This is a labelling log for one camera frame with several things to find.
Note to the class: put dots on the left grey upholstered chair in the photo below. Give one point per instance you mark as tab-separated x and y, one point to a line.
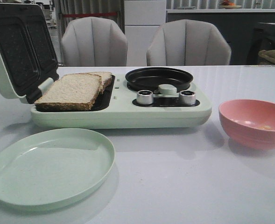
94	42

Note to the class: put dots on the white cabinet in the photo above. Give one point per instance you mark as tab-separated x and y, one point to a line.
142	19

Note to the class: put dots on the shrimp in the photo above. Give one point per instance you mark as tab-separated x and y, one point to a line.
265	127

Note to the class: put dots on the grey upholstered chair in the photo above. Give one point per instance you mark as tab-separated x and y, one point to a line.
188	43
94	42

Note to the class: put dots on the right silver control knob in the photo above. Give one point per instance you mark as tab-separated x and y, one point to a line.
187	97

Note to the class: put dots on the silver control knob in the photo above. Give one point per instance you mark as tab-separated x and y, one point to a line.
145	97
187	97

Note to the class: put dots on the mint green breakfast maker base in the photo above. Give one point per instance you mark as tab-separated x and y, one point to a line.
122	113

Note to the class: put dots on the left silver control knob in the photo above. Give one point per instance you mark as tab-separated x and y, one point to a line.
145	97

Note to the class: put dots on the mint green sandwich maker lid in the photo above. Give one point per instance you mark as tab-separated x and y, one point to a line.
28	61

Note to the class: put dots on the bread slice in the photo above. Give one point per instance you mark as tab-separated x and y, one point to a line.
106	79
73	92

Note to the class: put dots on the black round frying pan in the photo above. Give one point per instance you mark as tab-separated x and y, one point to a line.
150	78

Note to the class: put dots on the mint green pan handle knob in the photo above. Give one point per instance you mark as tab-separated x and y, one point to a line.
167	89

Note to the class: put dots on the dark grey counter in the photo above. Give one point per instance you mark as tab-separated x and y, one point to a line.
236	25

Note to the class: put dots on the pink bowl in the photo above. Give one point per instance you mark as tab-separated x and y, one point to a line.
240	118

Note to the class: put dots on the fruit plate on counter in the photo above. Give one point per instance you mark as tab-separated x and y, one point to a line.
226	4

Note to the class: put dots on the mint green round plate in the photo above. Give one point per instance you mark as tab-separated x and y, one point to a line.
55	168

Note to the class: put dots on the right grey upholstered chair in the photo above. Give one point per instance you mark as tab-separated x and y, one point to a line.
188	43

